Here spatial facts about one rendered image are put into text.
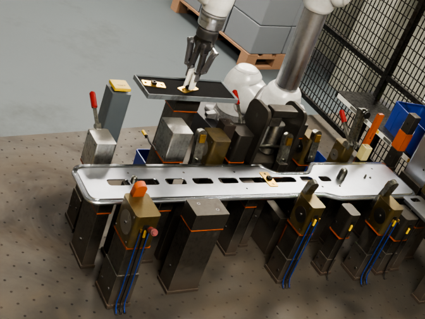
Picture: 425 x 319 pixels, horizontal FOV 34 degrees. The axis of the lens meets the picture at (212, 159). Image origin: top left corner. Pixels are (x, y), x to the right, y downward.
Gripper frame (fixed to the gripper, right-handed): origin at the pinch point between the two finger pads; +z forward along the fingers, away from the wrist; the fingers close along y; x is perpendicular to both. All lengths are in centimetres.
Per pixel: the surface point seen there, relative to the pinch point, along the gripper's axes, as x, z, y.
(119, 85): -25.0, 4.1, -10.8
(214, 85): 14.1, 4.2, 1.8
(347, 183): 37, 20, 57
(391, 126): 95, 15, 48
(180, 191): -30.5, 20.0, 28.3
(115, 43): 212, 121, -207
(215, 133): -1.7, 12.2, 17.5
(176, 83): -1.5, 4.2, -4.3
